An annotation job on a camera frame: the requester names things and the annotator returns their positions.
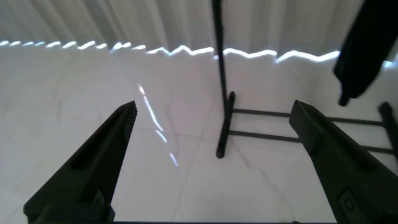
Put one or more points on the black clothes rack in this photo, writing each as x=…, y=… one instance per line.
x=223, y=77

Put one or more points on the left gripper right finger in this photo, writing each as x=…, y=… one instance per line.
x=351, y=174

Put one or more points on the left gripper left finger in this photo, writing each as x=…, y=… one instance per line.
x=87, y=180

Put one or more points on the white curtain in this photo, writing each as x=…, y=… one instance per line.
x=124, y=18

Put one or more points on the black garment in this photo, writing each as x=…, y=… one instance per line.
x=363, y=46

